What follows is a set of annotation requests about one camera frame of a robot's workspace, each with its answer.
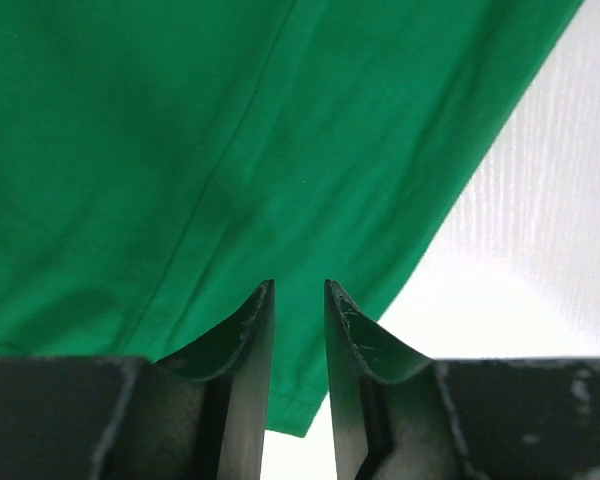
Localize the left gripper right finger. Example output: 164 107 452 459
324 280 600 479

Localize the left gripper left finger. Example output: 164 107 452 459
0 281 275 479

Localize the green t shirt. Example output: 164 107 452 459
0 1 579 436

